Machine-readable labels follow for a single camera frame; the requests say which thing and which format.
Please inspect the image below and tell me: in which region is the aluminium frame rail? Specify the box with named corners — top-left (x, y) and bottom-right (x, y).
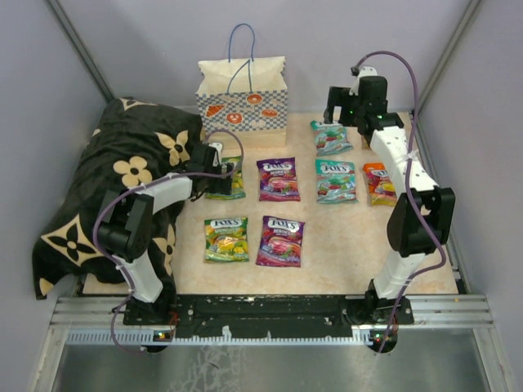
top-left (48, 296), bottom-right (495, 348)

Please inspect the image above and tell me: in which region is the teal candy bag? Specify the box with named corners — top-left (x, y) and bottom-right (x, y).
top-left (310, 120), bottom-right (353, 156)
top-left (315, 159), bottom-right (358, 204)

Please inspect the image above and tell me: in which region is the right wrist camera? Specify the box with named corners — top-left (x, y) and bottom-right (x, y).
top-left (351, 65), bottom-right (378, 78)

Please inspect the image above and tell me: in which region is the black floral pillow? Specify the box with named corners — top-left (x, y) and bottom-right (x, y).
top-left (32, 97), bottom-right (203, 300)

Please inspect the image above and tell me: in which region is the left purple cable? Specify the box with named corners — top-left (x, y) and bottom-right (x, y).
top-left (92, 128), bottom-right (245, 355)

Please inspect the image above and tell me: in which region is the purple cable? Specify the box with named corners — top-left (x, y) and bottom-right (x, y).
top-left (351, 50), bottom-right (446, 355)
top-left (92, 128), bottom-right (245, 355)

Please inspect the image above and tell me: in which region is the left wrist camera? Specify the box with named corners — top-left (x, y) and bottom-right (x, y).
top-left (208, 142), bottom-right (223, 154)

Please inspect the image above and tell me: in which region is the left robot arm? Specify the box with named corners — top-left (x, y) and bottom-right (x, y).
top-left (92, 142), bottom-right (237, 324)

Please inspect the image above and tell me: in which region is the orange candy bag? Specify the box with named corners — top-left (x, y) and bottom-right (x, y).
top-left (361, 136), bottom-right (371, 150)
top-left (363, 163), bottom-right (397, 207)

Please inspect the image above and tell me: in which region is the blue bag string handle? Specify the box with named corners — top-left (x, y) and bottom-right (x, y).
top-left (227, 22), bottom-right (257, 62)

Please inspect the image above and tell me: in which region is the checkered paper bag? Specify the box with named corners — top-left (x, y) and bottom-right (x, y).
top-left (195, 56), bottom-right (288, 148)

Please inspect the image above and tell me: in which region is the green candy bag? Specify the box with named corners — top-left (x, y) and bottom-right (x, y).
top-left (205, 156), bottom-right (246, 201)
top-left (203, 216), bottom-right (249, 263)

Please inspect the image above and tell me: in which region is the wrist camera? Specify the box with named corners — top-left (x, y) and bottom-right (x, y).
top-left (208, 142), bottom-right (223, 154)
top-left (351, 65), bottom-right (378, 78)

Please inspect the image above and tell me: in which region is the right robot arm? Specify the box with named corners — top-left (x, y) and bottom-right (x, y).
top-left (324, 69), bottom-right (455, 323)

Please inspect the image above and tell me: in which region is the purple candy bag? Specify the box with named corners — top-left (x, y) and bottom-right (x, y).
top-left (257, 157), bottom-right (301, 202)
top-left (256, 216), bottom-right (306, 268)

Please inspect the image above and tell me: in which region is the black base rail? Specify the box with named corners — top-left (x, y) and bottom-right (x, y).
top-left (123, 291), bottom-right (413, 339)

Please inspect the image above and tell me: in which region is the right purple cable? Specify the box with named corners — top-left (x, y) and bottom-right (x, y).
top-left (351, 50), bottom-right (446, 355)

